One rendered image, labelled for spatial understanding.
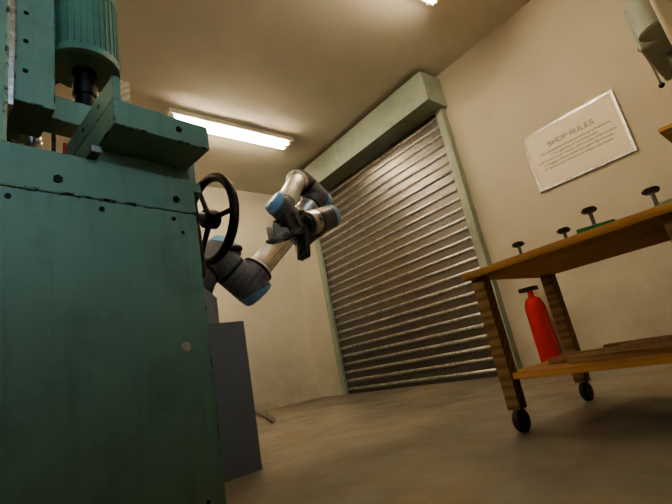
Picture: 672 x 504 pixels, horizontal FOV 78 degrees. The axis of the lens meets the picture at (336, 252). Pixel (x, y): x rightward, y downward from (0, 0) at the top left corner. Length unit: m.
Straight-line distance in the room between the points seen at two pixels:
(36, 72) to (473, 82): 3.35
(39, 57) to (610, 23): 3.28
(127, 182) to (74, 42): 0.48
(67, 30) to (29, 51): 0.14
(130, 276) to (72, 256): 0.11
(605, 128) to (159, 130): 2.92
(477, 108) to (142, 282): 3.37
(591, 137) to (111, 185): 3.02
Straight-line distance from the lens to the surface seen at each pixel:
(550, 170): 3.45
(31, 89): 1.24
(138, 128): 0.98
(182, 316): 0.95
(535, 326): 3.28
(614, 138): 3.35
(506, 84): 3.83
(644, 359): 1.33
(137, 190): 1.01
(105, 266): 0.91
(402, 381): 4.25
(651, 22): 2.28
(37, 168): 0.96
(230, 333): 1.69
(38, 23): 1.37
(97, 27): 1.42
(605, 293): 3.28
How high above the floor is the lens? 0.30
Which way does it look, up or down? 15 degrees up
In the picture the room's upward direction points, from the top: 11 degrees counter-clockwise
